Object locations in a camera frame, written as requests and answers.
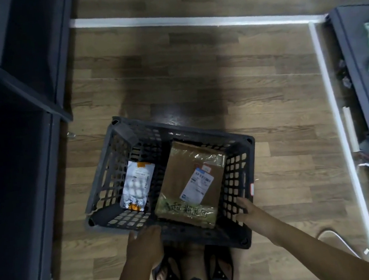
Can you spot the person's left hand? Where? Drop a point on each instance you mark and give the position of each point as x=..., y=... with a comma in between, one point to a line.
x=146, y=248

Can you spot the person's right hand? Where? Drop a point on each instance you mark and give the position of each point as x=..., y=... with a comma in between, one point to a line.
x=260, y=225

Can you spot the dark grey plastic crate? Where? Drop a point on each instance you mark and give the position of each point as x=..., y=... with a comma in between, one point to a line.
x=200, y=237

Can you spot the grey poly mailer orange tape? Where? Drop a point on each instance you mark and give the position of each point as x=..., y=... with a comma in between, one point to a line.
x=138, y=185

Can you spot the yellow taped cardboard box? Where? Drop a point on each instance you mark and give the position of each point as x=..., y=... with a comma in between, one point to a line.
x=183, y=179

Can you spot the dark grey metal shelving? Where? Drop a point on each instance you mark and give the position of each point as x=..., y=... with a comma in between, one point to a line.
x=5, y=168

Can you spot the person's right forearm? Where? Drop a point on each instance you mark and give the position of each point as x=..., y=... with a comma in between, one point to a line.
x=328, y=258

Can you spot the person's left foot in sandal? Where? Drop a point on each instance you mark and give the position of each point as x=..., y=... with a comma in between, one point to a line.
x=168, y=276

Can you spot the white plastic strip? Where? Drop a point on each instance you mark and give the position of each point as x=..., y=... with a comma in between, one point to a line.
x=351, y=129

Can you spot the small white scrap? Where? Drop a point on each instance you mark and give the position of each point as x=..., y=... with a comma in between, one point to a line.
x=71, y=135

